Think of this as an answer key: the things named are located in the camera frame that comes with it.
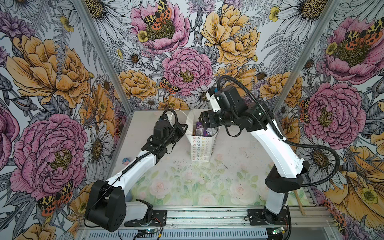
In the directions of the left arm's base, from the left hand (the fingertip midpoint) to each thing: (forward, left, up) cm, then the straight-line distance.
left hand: (189, 129), depth 81 cm
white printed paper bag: (-8, -7, -5) cm, 12 cm away
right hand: (-8, -9, +14) cm, 18 cm away
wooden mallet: (-35, -57, -23) cm, 71 cm away
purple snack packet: (0, -6, -3) cm, 7 cm away
